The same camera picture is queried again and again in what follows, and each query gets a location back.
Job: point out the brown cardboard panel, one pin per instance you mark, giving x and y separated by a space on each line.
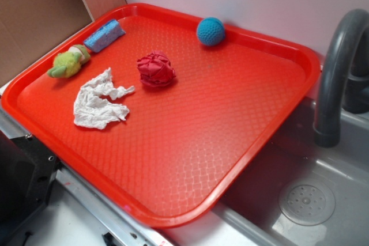
32 28

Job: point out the grey plastic sink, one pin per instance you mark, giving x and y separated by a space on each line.
249 213

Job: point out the blue sponge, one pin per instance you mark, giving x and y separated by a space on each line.
104 36

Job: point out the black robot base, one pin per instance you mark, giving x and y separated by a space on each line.
28 169

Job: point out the crumpled red cloth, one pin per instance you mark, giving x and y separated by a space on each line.
155 69

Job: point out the red plastic tray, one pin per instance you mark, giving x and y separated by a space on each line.
182 145

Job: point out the grey faucet spout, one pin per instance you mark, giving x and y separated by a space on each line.
344 79

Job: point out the green plush toy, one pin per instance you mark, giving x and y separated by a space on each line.
69 63

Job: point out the crumpled white cloth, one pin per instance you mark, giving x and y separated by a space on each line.
93 107

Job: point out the sink drain strainer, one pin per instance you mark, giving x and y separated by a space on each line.
307 204

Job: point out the blue textured ball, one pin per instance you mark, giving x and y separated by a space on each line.
210 31

